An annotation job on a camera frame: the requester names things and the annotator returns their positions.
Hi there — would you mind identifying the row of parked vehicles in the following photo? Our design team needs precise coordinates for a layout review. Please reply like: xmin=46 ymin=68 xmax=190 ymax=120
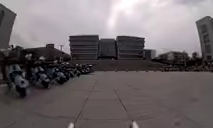
xmin=160 ymin=63 xmax=213 ymax=73

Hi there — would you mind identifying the low dark building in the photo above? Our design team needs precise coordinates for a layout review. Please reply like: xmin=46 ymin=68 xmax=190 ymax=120
xmin=23 ymin=43 xmax=72 ymax=63

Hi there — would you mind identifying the tall grey building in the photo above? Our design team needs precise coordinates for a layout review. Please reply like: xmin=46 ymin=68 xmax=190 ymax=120
xmin=0 ymin=3 xmax=18 ymax=51

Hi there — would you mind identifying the low pale building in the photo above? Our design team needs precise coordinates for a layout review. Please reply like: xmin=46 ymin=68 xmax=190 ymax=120
xmin=157 ymin=50 xmax=190 ymax=63

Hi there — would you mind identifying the low grey wall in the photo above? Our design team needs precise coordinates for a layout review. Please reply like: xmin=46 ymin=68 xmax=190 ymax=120
xmin=71 ymin=59 xmax=165 ymax=72

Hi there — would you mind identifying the robot's own part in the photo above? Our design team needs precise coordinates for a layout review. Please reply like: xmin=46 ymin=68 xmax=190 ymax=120
xmin=67 ymin=121 xmax=76 ymax=128
xmin=130 ymin=120 xmax=140 ymax=128

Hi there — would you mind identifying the row of parked scooters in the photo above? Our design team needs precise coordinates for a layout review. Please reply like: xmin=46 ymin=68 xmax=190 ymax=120
xmin=4 ymin=61 xmax=95 ymax=99

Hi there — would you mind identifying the large grey layered building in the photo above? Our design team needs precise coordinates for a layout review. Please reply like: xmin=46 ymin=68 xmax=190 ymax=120
xmin=68 ymin=34 xmax=146 ymax=61

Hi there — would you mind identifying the tall pale building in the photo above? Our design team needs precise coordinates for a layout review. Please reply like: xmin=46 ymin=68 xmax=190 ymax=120
xmin=195 ymin=14 xmax=213 ymax=64

